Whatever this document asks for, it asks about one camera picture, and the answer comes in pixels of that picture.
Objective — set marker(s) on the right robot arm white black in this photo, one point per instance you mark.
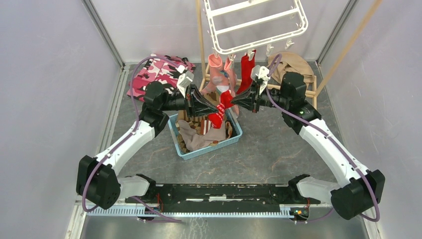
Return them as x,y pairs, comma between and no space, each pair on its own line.
357,190

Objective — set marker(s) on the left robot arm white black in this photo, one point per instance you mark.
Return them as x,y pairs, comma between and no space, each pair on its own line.
97,178

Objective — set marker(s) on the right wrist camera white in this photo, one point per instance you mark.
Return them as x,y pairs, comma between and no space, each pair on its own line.
260,75

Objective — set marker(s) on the blue plastic basket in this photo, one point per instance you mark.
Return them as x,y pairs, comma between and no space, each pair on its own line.
217,148

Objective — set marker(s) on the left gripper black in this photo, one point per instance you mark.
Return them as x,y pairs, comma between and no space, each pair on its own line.
199,108

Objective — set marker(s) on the pink camouflage cloth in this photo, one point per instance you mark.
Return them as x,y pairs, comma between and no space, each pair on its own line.
160,71

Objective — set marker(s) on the brown striped sock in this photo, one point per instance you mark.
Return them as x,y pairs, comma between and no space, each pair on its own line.
212,97

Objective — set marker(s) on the red sock white trim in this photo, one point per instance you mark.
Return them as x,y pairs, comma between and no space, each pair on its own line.
246,69

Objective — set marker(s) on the pink sock green patches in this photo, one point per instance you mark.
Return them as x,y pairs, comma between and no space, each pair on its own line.
218,77

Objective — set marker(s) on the red sock white stars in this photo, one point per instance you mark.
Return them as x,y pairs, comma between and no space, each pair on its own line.
216,119

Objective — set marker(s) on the beige cloth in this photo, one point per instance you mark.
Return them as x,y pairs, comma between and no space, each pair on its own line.
292,62

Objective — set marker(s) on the white clip hanger frame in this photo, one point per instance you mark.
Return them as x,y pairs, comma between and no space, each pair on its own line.
239,26

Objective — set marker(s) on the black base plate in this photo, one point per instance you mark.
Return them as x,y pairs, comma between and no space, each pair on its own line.
224,198

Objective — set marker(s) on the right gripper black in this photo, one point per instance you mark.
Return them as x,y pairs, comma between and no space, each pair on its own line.
251,99

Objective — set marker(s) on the brown beige socks pile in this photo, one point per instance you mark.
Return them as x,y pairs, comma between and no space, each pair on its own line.
198,132

